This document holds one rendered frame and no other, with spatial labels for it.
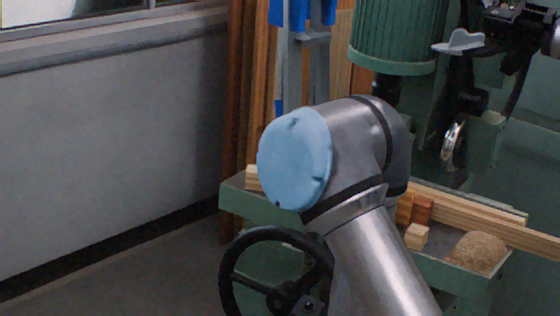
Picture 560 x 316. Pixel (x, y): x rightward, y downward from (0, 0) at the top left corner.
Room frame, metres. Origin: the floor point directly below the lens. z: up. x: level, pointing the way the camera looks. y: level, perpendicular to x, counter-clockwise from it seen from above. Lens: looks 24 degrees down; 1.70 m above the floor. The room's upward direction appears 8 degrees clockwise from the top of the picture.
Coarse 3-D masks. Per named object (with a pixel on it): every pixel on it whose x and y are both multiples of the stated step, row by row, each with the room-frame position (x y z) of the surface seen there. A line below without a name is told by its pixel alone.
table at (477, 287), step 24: (240, 192) 1.69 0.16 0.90; (264, 192) 1.70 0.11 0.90; (264, 216) 1.67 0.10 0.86; (288, 216) 1.64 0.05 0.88; (432, 240) 1.58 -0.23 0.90; (456, 240) 1.60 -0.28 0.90; (432, 264) 1.51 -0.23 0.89; (456, 264) 1.50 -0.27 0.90; (504, 264) 1.55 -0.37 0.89; (456, 288) 1.49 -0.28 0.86; (480, 288) 1.47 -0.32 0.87
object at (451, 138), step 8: (456, 120) 1.80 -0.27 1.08; (464, 120) 1.81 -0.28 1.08; (448, 128) 1.79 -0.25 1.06; (456, 128) 1.78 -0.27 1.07; (464, 128) 1.82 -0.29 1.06; (448, 136) 1.77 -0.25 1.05; (456, 136) 1.77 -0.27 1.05; (448, 144) 1.76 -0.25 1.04; (456, 144) 1.79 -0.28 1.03; (464, 144) 1.82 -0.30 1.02; (440, 152) 1.77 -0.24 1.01; (448, 152) 1.76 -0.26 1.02; (456, 152) 1.80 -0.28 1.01; (440, 160) 1.77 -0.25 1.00; (448, 160) 1.76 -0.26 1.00; (456, 160) 1.81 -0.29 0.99; (448, 168) 1.77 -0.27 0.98
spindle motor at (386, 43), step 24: (360, 0) 1.72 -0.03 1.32; (384, 0) 1.68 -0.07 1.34; (408, 0) 1.67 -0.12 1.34; (432, 0) 1.69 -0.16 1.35; (360, 24) 1.71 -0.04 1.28; (384, 24) 1.67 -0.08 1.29; (408, 24) 1.67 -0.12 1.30; (432, 24) 1.70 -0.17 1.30; (360, 48) 1.70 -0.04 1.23; (384, 48) 1.67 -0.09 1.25; (408, 48) 1.67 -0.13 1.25; (384, 72) 1.66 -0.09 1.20; (408, 72) 1.67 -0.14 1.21
